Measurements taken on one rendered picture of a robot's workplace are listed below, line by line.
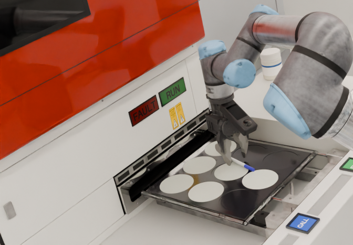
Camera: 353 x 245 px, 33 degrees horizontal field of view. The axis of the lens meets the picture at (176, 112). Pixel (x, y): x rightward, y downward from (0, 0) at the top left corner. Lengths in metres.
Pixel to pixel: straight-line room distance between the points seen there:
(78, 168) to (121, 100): 0.22
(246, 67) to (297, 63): 0.37
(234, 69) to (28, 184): 0.58
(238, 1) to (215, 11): 0.29
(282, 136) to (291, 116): 0.70
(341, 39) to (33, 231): 0.88
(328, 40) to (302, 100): 0.12
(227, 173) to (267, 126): 0.22
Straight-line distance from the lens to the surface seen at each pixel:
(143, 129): 1.76
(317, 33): 1.19
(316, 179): 1.69
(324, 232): 1.39
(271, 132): 1.87
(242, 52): 1.54
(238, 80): 1.52
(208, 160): 1.82
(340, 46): 1.19
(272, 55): 2.09
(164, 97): 1.81
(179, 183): 1.75
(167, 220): 1.75
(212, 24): 4.37
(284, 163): 1.75
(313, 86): 1.16
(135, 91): 1.72
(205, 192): 1.68
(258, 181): 1.68
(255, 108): 1.94
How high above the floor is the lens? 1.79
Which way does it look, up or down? 24 degrees down
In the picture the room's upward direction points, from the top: 13 degrees counter-clockwise
